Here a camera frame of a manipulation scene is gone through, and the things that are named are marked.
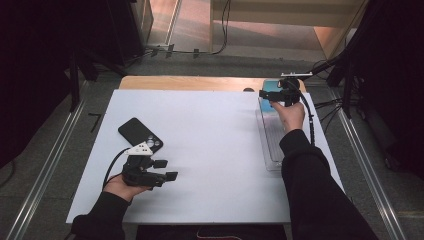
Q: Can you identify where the bundle of black cables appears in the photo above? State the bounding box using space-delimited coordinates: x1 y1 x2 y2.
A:
314 96 348 134

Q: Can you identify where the black curtain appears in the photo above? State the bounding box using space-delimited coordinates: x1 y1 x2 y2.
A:
328 0 424 181
0 0 148 168

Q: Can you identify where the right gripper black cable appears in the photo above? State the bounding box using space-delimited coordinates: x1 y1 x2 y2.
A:
293 79 316 146

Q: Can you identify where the person's left hand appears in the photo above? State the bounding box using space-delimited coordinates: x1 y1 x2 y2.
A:
103 173 153 203

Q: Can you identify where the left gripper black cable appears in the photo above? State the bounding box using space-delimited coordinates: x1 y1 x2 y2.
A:
101 147 132 191

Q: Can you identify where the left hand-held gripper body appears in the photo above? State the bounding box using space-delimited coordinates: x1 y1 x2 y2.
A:
120 141 168 188

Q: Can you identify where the clear plastic tray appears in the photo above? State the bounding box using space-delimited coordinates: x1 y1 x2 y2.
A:
254 98 293 173

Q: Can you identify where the black stand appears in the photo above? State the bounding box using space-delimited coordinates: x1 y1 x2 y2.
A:
343 49 355 119
68 49 83 113

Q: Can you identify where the metal floor rail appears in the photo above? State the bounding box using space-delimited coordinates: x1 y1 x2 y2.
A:
336 106 408 240
6 99 88 240

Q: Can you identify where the black floor cable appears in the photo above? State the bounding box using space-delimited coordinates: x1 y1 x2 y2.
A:
146 0 233 56

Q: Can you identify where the wooden frame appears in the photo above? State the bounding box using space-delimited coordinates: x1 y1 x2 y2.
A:
209 0 368 59

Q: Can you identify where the person's right hand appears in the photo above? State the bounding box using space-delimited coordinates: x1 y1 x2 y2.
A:
270 100 306 134

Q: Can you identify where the iridescent phone case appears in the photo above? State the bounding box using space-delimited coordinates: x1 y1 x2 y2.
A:
259 79 284 113

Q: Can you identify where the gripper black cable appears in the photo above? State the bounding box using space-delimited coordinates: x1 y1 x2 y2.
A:
101 147 132 191
293 79 316 146

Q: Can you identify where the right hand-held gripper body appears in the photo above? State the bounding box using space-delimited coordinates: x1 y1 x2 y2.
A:
278 71 314 108

